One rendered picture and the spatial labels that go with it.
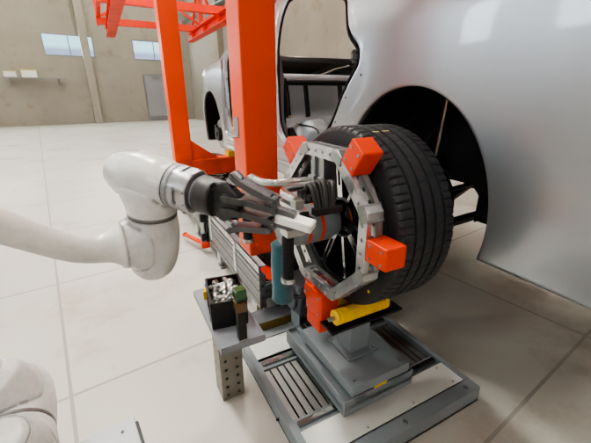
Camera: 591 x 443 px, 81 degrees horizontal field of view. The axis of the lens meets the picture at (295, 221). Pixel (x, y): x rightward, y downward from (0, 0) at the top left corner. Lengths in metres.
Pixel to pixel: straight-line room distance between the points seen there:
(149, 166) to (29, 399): 0.62
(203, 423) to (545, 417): 1.44
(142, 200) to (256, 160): 0.94
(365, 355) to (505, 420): 0.63
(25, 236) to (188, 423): 1.16
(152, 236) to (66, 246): 0.15
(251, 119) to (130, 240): 0.95
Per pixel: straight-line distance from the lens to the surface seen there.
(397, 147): 1.15
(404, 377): 1.67
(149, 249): 0.78
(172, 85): 3.45
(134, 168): 0.73
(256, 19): 1.61
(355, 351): 1.61
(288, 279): 1.03
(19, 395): 1.07
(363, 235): 1.03
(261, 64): 1.60
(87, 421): 1.87
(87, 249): 0.79
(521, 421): 1.91
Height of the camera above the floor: 1.28
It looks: 20 degrees down
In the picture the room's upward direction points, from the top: straight up
